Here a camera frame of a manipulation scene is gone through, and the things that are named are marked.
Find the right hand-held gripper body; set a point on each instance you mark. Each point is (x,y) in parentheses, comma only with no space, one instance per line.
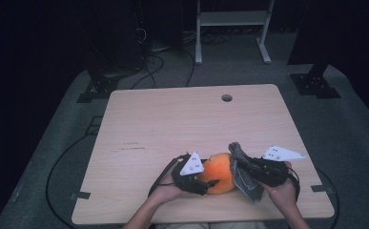
(271,173)

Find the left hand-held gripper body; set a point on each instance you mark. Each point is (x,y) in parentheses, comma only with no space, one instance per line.
(192,167)

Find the white metal stand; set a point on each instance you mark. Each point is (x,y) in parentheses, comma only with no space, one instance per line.
(233,18)

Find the grey fluffy cloth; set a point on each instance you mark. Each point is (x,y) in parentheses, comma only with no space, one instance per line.
(245,186)

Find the dark equipment cabinet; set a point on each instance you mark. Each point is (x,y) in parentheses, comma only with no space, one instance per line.
(115,31)

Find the orange round fruit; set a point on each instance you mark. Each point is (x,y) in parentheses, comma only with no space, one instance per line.
(221,173)

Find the black stand base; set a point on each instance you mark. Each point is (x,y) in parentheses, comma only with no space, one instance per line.
(314,84)
(101,86)

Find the grey tape strip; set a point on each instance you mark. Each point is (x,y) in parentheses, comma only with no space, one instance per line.
(82,195)
(320,188)

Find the person's right hand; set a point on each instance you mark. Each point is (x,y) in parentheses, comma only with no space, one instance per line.
(283,194)

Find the person's left hand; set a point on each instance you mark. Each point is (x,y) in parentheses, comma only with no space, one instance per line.
(166,191)

